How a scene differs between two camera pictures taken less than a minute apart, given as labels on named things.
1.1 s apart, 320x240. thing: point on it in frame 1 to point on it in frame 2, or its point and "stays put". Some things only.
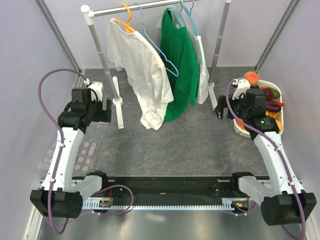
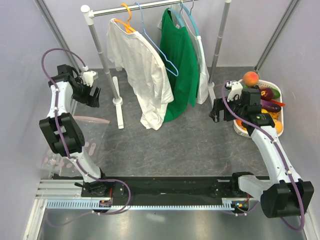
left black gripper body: (98, 114) to (82, 92)
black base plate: (164, 187) stays put
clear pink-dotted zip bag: (89, 151) stays put
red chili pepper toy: (277, 103) stays put
